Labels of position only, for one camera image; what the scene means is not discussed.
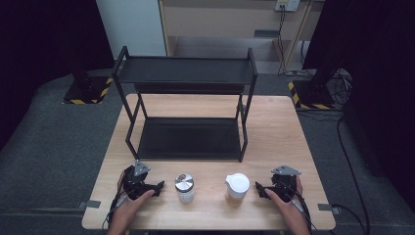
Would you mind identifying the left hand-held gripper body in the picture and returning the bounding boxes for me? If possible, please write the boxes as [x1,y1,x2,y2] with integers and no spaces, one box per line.
[121,159,157,201]

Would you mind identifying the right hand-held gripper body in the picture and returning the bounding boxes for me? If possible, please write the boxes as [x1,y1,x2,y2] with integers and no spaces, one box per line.
[267,164,302,204]

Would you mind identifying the jar with white lid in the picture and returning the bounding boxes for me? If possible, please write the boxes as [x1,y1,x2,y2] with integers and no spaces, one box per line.
[224,172,252,209]

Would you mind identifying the glass jar with silver lid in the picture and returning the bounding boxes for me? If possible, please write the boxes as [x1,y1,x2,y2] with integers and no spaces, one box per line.
[174,172,196,205]

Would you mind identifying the black two-tier metal rack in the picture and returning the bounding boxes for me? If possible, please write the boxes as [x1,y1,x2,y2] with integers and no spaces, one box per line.
[112,45,258,164]

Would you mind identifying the person's right hand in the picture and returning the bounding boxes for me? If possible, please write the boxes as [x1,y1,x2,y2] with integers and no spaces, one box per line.
[263,176,311,231]

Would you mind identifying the person's left hand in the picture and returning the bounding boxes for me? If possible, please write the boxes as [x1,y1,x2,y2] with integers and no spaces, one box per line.
[112,189,157,229]

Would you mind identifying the black stand with striped base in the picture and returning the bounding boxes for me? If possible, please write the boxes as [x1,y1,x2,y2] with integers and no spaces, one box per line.
[63,58,115,106]
[287,63,338,111]

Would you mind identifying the black curtain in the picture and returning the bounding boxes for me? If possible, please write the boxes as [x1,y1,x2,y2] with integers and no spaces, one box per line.
[0,0,115,151]
[301,0,415,204]

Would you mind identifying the white panel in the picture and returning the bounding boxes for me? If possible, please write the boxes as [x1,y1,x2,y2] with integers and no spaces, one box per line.
[95,0,168,61]

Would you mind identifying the wooden cabinet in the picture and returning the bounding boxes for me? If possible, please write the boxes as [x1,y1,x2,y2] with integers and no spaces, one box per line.
[158,0,326,71]

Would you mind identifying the left gripper cable with grey plug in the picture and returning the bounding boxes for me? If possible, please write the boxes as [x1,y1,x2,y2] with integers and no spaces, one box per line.
[102,185,130,235]

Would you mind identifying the gripper cable with grey plug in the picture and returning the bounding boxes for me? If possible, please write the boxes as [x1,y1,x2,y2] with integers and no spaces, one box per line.
[281,180,318,235]
[102,185,130,235]

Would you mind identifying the right gripper cable with grey plug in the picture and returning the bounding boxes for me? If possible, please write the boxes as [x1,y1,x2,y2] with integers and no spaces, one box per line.
[281,180,318,235]

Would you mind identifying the grey table bracket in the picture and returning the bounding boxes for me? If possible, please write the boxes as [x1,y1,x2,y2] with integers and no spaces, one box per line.
[77,200,102,211]
[317,203,343,215]

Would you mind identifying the black floor cable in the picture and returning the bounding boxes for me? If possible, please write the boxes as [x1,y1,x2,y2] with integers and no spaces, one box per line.
[331,111,372,235]

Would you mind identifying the bundle of floor cables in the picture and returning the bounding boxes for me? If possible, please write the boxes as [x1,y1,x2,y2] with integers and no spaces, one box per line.
[327,68,354,109]

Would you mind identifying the black cable from outlet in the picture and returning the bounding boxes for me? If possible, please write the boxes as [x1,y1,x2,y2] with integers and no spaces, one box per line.
[276,5,288,75]

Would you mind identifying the dark cabinet handle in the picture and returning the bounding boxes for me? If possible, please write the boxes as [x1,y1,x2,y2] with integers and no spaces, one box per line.
[254,29,281,38]

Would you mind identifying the wall power outlet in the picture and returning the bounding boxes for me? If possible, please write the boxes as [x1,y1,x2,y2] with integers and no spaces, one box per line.
[274,0,301,13]

